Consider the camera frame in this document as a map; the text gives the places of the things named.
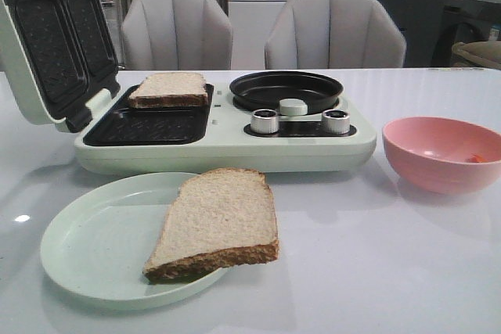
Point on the left grey upholstered chair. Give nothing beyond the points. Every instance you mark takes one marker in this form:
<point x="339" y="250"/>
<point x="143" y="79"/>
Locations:
<point x="176" y="35"/>

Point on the mint green breakfast maker base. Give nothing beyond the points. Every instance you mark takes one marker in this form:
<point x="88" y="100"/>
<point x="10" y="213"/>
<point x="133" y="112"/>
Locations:
<point x="128" y="141"/>

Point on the pink plastic bowl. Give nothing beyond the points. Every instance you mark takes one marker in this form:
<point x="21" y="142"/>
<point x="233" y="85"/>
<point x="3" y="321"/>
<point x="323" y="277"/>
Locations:
<point x="431" y="153"/>

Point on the dark washing machine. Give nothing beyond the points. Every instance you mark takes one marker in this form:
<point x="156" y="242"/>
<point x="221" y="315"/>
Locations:
<point x="465" y="21"/>

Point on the mint green breakfast maker lid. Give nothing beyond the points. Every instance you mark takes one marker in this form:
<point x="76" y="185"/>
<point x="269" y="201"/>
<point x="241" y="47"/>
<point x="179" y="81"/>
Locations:
<point x="59" y="60"/>

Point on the right silver control knob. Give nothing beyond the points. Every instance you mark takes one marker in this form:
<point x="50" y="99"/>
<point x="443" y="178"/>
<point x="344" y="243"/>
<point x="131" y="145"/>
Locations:
<point x="335" y="122"/>

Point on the black round frying pan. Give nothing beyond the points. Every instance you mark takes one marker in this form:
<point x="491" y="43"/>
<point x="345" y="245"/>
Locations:
<point x="264" y="90"/>

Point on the right grey upholstered chair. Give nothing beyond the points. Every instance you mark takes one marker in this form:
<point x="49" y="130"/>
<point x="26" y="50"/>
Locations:
<point x="334" y="34"/>

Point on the mint green round plate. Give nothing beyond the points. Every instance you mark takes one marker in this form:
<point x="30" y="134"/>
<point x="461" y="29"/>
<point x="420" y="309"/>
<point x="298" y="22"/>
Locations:
<point x="95" y="248"/>

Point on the left silver control knob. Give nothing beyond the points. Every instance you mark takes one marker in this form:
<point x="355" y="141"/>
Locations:
<point x="264" y="121"/>

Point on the orange shrimp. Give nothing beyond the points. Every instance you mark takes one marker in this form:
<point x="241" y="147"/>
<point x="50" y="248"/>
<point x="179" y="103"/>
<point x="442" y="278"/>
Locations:
<point x="476" y="158"/>

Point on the grey upholstered chair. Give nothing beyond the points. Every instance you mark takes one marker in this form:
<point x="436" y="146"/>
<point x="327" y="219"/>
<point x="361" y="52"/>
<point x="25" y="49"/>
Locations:
<point x="334" y="34"/>
<point x="176" y="35"/>

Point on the white bread slice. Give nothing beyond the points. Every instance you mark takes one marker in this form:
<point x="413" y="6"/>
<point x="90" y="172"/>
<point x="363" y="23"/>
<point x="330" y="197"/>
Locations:
<point x="220" y="219"/>
<point x="171" y="89"/>

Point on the silver control knob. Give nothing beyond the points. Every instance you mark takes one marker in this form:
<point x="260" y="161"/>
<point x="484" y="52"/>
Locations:
<point x="335" y="122"/>
<point x="264" y="121"/>

